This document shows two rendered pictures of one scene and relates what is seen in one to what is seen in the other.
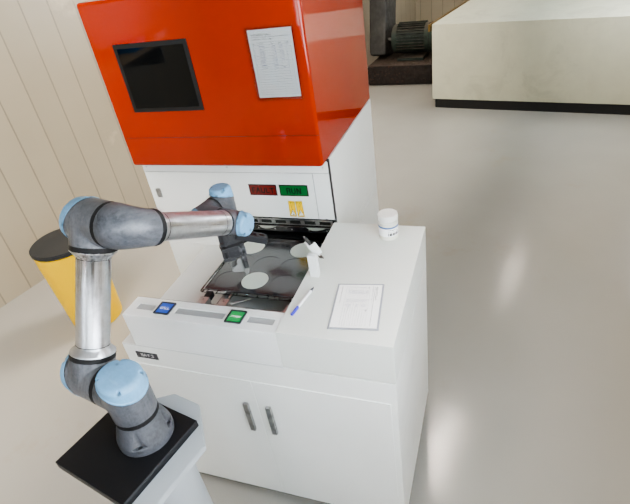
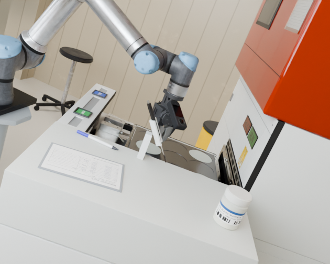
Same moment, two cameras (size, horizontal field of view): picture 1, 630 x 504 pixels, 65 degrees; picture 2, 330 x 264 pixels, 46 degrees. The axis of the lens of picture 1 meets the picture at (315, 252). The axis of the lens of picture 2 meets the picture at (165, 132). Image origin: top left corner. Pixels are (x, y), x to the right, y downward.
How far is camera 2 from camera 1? 1.40 m
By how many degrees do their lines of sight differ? 57
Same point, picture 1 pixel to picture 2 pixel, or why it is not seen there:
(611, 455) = not seen: outside the picture
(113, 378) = (2, 39)
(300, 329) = (55, 131)
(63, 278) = (199, 144)
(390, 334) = (28, 173)
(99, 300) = (50, 11)
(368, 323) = (51, 164)
